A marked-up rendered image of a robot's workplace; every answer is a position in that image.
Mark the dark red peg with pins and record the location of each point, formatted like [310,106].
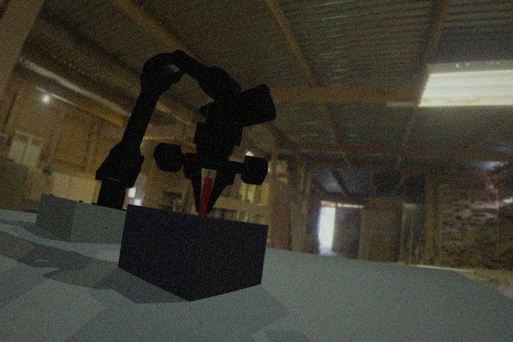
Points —
[206,191]

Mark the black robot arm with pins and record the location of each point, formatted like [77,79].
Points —
[247,108]

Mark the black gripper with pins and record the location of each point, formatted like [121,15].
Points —
[169,158]

